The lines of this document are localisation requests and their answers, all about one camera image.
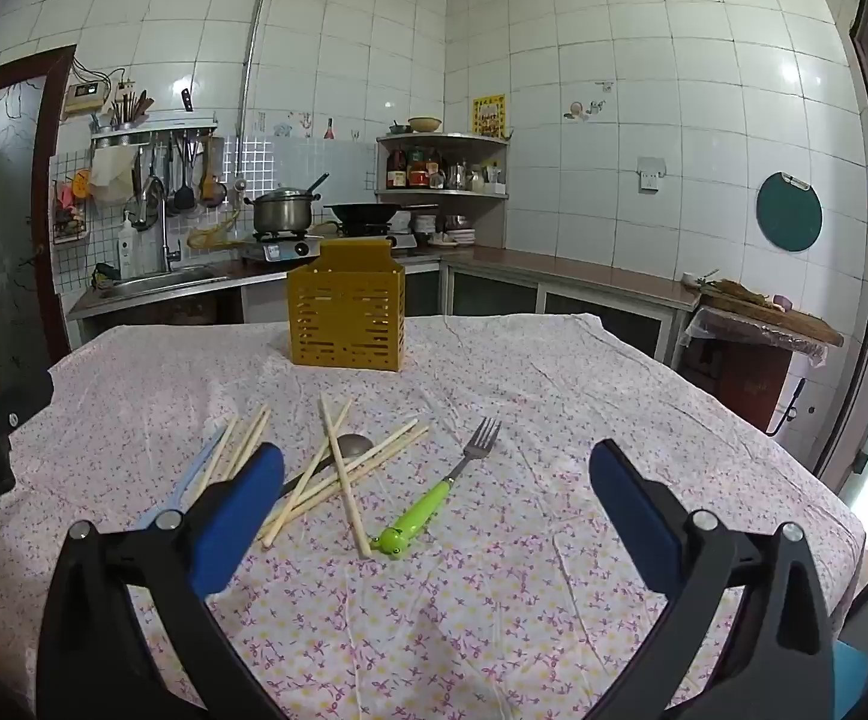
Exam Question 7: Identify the black wok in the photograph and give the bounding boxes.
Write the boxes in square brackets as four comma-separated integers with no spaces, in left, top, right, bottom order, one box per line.
[323,201,441,230]

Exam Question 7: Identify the row of condiment bottles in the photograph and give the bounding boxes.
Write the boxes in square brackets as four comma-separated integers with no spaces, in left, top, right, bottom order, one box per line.
[386,146,508,192]

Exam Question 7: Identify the white corner shelf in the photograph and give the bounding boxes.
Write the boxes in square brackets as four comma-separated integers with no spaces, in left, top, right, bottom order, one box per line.
[375,131,513,202]

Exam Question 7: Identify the steel faucet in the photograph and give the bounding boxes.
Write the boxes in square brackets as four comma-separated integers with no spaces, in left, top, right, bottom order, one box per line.
[137,176,184,275]

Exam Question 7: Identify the wooden cutting board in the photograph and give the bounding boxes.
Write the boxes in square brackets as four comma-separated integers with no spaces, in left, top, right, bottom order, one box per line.
[699,277,846,350]

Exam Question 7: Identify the white hanging bag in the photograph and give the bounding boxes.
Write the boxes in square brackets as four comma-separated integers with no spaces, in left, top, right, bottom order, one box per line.
[89,148,139,205]

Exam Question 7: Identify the green handled metal fork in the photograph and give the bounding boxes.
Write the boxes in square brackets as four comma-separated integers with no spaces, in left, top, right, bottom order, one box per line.
[368,417,502,560]

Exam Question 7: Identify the white wire basket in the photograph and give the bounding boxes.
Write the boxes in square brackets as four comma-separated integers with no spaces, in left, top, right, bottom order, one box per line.
[50,154,94,245]

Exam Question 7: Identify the floral tablecloth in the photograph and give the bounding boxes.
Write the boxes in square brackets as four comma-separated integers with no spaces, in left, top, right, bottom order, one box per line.
[0,313,868,720]

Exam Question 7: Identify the yellow slotted utensil holder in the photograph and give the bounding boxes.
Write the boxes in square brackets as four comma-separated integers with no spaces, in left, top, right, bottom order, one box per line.
[286,238,409,374]

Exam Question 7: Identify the hanging kitchen utensils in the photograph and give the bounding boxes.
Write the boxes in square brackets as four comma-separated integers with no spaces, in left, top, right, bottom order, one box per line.
[130,131,229,215]

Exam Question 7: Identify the kitchen counter cabinet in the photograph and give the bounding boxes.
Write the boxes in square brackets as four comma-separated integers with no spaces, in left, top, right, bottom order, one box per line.
[66,244,701,368]

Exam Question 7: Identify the light blue plastic stool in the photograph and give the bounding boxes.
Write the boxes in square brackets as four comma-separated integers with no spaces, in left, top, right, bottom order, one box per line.
[833,641,868,720]

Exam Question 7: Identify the brown framed glass door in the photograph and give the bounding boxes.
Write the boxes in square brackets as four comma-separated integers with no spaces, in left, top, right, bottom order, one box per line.
[0,45,77,421]

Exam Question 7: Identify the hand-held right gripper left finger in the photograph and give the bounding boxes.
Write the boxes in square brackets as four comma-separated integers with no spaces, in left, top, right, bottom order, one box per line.
[35,442,286,720]

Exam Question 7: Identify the yellow hose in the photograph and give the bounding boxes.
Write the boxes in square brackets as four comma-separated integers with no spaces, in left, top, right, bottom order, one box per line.
[186,206,244,250]

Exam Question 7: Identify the white soap bottle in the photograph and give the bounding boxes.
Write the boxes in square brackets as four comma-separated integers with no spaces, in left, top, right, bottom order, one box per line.
[117,210,142,280]

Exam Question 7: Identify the round green cutting board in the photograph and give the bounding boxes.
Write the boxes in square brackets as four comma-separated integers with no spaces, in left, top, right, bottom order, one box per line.
[756,171,825,253]

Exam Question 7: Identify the red brown cabinet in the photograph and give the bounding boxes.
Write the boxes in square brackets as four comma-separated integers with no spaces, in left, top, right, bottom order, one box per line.
[677,315,795,432]

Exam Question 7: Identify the steel wall rack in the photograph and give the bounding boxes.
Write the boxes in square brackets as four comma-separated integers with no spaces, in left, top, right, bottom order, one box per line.
[89,114,221,147]

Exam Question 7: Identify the steel gas stove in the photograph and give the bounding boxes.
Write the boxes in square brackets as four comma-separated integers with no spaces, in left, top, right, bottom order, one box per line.
[242,229,420,263]

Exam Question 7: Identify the rack cup of chopsticks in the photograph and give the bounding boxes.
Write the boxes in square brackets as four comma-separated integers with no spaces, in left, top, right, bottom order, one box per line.
[107,88,156,128]

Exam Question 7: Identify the pile of wooden chopsticks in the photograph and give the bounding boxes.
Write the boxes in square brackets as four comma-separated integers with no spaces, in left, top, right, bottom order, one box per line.
[197,392,432,560]

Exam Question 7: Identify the stack of white dishes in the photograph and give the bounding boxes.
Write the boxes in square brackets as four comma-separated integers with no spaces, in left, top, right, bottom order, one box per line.
[411,211,476,247]

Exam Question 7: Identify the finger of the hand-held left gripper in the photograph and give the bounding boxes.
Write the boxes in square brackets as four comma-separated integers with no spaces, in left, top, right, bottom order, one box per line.
[0,369,56,434]

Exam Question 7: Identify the beige electrical box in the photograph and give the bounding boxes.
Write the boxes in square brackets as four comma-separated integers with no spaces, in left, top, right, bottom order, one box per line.
[61,81,109,121]

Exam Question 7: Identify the steel sink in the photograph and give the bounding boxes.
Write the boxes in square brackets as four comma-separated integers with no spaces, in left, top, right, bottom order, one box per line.
[92,266,232,301]

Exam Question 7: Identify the yellow wall poster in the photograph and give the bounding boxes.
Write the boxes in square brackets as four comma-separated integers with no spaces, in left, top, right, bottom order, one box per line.
[473,94,507,134]

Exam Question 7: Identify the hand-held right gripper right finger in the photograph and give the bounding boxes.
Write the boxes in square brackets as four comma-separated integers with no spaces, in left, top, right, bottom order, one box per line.
[588,438,837,720]

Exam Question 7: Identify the light blue plastic utensil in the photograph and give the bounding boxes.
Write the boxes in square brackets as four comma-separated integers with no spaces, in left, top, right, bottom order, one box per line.
[136,424,229,530]

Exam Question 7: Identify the steel wall pipe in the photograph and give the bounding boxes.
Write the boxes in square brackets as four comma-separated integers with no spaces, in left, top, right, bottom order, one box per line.
[241,0,281,196]

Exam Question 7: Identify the metal spoon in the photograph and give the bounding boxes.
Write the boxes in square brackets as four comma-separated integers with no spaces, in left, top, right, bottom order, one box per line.
[278,433,375,500]

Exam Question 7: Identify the steel cooking pot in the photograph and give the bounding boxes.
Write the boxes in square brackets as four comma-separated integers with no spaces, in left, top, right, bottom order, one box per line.
[245,174,330,235]

